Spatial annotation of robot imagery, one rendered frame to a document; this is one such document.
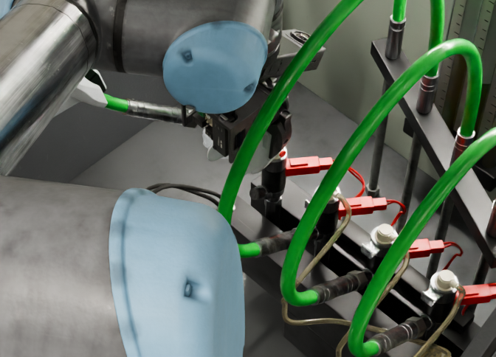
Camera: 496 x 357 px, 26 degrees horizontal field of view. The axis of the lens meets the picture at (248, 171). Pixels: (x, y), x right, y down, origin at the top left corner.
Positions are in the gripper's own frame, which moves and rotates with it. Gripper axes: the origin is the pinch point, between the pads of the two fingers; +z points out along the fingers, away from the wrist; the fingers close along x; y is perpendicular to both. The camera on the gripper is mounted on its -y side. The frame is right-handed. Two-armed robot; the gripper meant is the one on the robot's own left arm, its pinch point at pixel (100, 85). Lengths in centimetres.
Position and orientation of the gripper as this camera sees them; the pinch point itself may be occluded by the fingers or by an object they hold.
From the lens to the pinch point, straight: 112.4
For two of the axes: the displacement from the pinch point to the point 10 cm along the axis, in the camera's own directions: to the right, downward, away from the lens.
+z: 7.1, 4.7, 5.2
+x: 1.6, 6.2, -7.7
